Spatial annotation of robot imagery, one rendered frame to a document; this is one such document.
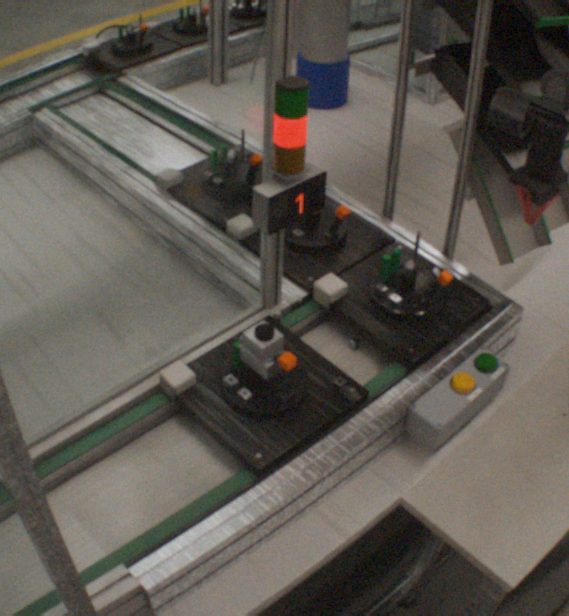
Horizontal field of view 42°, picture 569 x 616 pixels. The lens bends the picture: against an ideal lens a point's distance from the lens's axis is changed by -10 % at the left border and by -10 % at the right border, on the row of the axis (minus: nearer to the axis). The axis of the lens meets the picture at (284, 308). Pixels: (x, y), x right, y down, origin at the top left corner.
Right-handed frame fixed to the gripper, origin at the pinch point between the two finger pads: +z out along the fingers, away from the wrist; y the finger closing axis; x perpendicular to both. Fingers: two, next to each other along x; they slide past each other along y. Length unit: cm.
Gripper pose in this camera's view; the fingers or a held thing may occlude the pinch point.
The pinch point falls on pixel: (529, 219)
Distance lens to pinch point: 127.8
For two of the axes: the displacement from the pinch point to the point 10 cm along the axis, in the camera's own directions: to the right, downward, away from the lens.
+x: 6.7, 5.3, -5.2
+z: -0.4, 7.3, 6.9
